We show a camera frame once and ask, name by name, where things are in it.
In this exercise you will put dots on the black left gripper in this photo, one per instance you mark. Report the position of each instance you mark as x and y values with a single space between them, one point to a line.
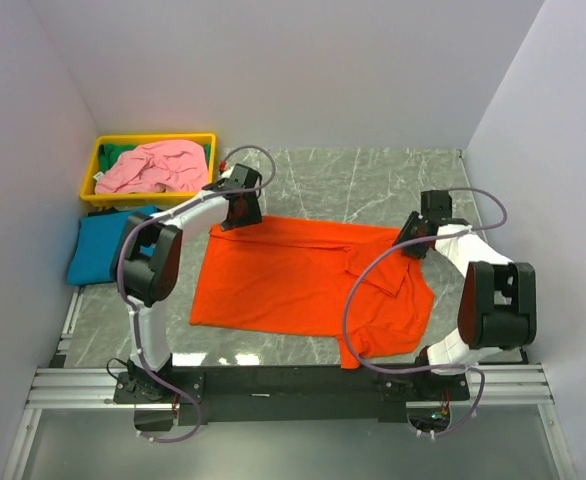
252 216

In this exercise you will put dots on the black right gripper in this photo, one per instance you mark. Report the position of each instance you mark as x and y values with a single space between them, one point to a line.
413 219

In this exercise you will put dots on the orange t-shirt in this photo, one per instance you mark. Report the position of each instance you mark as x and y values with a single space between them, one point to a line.
298 277

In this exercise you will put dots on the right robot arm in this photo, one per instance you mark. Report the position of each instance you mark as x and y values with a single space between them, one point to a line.
497 310

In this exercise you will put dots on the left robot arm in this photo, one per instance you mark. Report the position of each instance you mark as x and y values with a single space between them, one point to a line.
147 261

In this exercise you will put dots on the pink t-shirt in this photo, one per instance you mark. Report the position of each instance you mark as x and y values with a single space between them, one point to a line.
119 181

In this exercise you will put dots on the green t-shirt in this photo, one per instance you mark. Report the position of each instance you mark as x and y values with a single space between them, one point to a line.
170 156

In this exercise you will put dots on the yellow plastic bin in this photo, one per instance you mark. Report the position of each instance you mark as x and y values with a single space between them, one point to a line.
88 195

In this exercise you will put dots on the folded blue t-shirt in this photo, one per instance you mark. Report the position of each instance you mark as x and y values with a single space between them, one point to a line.
98 239

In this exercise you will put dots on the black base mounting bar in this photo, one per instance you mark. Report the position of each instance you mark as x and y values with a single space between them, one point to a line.
276 393

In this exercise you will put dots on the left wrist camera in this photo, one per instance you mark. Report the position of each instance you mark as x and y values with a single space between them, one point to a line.
239 177

